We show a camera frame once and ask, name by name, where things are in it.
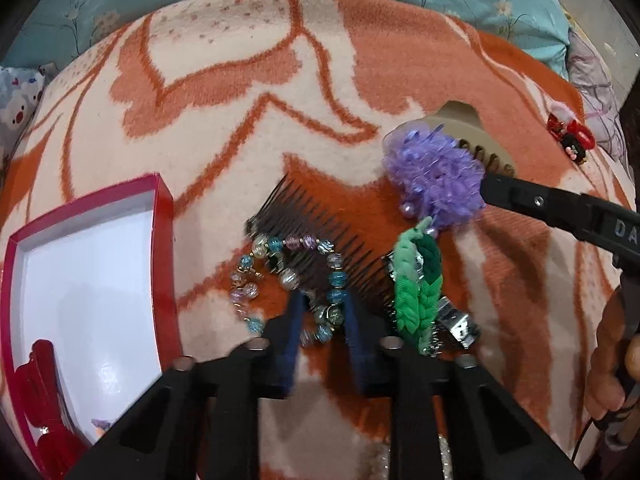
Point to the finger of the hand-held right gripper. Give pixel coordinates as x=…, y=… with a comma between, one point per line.
x=525, y=200

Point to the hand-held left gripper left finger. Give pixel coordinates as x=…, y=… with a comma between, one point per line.
x=295, y=332

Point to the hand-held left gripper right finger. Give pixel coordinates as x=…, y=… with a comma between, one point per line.
x=359, y=340

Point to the green braided hair clip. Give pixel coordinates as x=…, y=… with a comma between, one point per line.
x=415, y=300

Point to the purple scrunchie with bead pendants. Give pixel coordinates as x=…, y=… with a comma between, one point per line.
x=435, y=175

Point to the beige claw hair clip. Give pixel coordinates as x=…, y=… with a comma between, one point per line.
x=460, y=120

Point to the black hair comb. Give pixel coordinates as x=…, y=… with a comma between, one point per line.
x=320, y=220

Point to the red box with white inside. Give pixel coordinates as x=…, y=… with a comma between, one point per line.
x=90, y=285

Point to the person's right hand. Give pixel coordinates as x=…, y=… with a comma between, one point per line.
x=607, y=360

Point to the small red hair clip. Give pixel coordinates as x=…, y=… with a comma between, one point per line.
x=570, y=135

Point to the pale floral cloth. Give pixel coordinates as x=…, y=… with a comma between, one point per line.
x=595, y=85

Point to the red velvet bow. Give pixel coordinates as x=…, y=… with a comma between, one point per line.
x=47, y=390

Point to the orange and cream patterned blanket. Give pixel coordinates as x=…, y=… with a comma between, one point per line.
x=225, y=85

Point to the grey bear print pillow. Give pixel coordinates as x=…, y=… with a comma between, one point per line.
x=20, y=105

